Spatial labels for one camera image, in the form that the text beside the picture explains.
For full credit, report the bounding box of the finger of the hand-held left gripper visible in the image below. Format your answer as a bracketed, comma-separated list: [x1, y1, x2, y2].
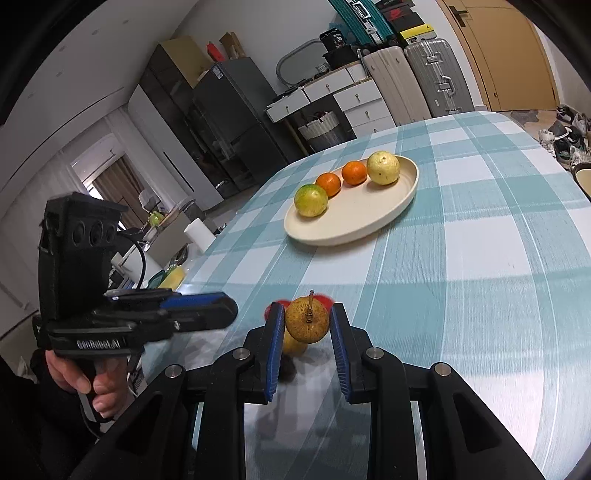
[157, 298, 240, 343]
[105, 289, 230, 312]

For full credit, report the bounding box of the yellow bag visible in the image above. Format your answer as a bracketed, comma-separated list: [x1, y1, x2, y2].
[156, 267, 186, 289]

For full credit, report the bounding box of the yellow guava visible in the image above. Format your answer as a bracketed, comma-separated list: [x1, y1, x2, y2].
[366, 150, 402, 186]

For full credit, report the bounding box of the grey refrigerator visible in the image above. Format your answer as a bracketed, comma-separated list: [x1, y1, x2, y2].
[191, 57, 293, 193]

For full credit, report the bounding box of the white tall cabinet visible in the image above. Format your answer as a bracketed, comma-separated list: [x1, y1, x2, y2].
[126, 85, 225, 214]

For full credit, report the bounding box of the dark glass wardrobe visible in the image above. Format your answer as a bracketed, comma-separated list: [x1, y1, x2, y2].
[139, 36, 259, 195]

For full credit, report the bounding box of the small brown fruit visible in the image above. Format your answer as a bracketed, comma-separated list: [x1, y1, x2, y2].
[281, 336, 310, 357]
[284, 290, 331, 345]

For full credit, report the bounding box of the white air conditioner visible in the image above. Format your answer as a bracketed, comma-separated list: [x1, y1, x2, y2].
[68, 133, 122, 182]

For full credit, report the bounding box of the pile of scattered shoes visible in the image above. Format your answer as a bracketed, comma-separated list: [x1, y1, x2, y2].
[537, 104, 591, 169]

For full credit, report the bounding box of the white desk with drawers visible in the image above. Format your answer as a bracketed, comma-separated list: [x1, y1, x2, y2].
[265, 62, 396, 153]

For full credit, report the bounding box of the person's left hand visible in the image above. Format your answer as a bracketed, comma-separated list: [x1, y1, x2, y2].
[46, 348, 133, 418]

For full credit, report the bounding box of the orange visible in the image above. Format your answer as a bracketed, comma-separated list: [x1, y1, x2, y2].
[341, 160, 369, 186]
[316, 171, 343, 197]

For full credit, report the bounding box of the round trash bin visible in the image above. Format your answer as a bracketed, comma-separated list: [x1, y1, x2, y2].
[570, 162, 591, 202]

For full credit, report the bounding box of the beige suitcase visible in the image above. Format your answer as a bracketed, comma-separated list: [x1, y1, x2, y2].
[362, 45, 433, 126]

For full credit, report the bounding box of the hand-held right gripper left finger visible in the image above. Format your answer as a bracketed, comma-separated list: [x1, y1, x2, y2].
[69, 302, 287, 480]

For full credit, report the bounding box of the yellow wooden door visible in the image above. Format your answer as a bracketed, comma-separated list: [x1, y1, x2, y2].
[436, 0, 560, 112]

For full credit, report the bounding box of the grey door mat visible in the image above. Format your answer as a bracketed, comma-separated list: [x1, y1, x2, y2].
[510, 109, 557, 126]

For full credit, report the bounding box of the black storage box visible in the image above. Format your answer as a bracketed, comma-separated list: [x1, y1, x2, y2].
[322, 47, 361, 66]

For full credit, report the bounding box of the black cable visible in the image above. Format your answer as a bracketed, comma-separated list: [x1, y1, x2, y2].
[119, 233, 149, 292]

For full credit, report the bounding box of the cream round plate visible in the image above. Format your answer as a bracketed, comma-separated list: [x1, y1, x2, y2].
[283, 154, 420, 247]

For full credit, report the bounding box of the woven basket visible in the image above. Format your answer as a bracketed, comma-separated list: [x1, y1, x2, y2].
[297, 110, 347, 151]

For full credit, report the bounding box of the brown cardboard box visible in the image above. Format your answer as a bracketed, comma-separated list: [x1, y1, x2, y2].
[218, 32, 245, 60]

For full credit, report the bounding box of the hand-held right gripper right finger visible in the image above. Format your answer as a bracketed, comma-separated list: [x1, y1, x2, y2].
[330, 303, 546, 480]

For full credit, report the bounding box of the teal suitcase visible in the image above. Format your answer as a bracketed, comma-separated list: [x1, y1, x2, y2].
[328, 0, 396, 49]

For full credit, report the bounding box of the grey oval frame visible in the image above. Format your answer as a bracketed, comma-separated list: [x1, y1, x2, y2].
[276, 39, 324, 86]

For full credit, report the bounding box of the white paper towel roll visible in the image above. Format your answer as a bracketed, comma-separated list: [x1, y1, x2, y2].
[183, 217, 217, 254]

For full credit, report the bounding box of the silver suitcase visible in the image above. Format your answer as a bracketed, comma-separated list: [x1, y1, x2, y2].
[403, 37, 474, 119]

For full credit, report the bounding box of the brown curtain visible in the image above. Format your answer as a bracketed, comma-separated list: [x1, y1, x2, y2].
[94, 154, 149, 228]

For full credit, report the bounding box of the green guava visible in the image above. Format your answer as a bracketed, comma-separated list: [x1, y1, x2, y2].
[294, 183, 330, 218]

